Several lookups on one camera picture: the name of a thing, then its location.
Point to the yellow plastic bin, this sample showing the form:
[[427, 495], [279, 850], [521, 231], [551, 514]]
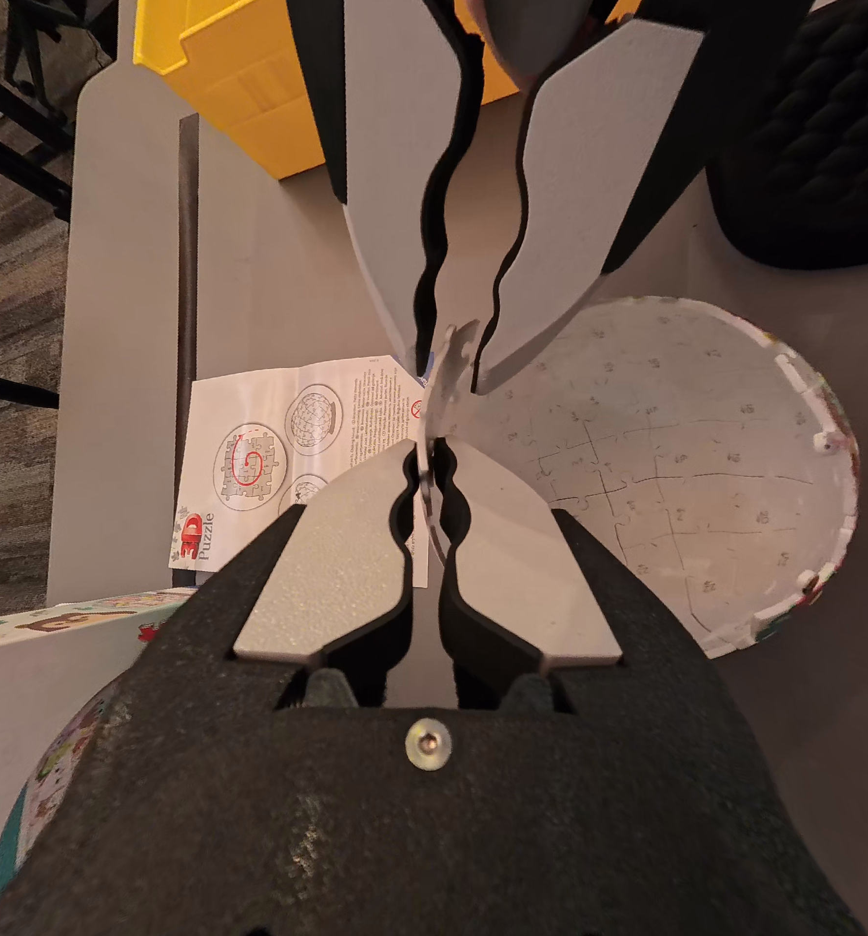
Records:
[[244, 88]]

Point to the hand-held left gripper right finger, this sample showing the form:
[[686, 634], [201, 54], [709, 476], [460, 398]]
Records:
[[529, 578]]

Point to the colourful puzzle box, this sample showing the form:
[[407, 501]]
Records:
[[24, 695]]

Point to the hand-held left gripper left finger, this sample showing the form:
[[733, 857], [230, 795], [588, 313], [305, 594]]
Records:
[[331, 578]]

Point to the black metal leg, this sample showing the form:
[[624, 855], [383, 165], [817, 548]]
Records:
[[10, 391], [17, 172]]

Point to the black quilted pad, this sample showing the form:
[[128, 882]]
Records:
[[807, 146]]

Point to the colourful puzzle ball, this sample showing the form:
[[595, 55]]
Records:
[[661, 475]]

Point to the folded instruction leaflet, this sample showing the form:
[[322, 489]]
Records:
[[258, 409]]

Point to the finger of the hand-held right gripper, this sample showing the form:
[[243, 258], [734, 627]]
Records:
[[595, 183], [390, 146]]

